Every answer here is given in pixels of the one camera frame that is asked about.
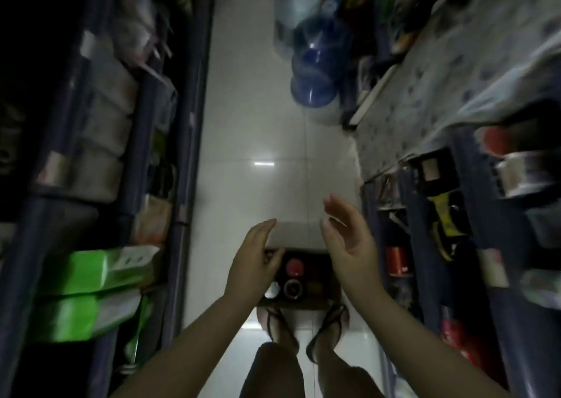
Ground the person's right hand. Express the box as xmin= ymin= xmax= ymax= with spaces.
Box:
xmin=318 ymin=194 xmax=385 ymax=298

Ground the person's left hand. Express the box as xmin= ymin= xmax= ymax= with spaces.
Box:
xmin=223 ymin=218 xmax=286 ymax=306

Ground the gold thermos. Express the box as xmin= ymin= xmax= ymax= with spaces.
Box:
xmin=282 ymin=278 xmax=304 ymax=300

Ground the brown cardboard box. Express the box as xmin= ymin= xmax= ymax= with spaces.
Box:
xmin=256 ymin=220 xmax=342 ymax=311

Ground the person's left forearm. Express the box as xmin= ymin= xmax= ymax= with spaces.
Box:
xmin=112 ymin=295 xmax=264 ymax=398

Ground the person's right forearm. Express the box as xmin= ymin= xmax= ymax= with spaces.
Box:
xmin=348 ymin=288 xmax=511 ymax=398

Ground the person's left leg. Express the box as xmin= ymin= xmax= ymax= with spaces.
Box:
xmin=238 ymin=307 xmax=306 ymax=398

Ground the person's leg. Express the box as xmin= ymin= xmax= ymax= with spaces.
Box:
xmin=306 ymin=303 xmax=386 ymax=398
xmin=238 ymin=307 xmax=306 ymax=398

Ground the person's right leg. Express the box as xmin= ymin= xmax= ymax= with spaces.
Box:
xmin=306 ymin=303 xmax=386 ymax=398

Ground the household goods shelf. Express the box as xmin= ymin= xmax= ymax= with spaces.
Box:
xmin=340 ymin=0 xmax=444 ymax=129

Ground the dark tissue goods shelf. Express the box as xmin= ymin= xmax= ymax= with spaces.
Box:
xmin=0 ymin=0 xmax=220 ymax=398

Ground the blue water jug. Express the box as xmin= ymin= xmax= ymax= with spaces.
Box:
xmin=289 ymin=1 xmax=351 ymax=107

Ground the red ribbon roll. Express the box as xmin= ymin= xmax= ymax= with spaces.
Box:
xmin=385 ymin=246 xmax=411 ymax=277

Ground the dark left sandal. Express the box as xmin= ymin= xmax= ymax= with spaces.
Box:
xmin=256 ymin=307 xmax=301 ymax=355

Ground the yellow black packaged item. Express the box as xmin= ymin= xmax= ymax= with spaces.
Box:
xmin=427 ymin=191 xmax=472 ymax=263

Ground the green tissue pack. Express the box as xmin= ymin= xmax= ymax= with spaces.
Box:
xmin=26 ymin=288 xmax=143 ymax=345
xmin=37 ymin=244 xmax=162 ymax=299

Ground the red tape roll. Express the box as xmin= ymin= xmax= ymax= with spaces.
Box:
xmin=480 ymin=126 xmax=514 ymax=157

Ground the silver foil roll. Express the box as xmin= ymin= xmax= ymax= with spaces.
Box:
xmin=495 ymin=150 xmax=561 ymax=199

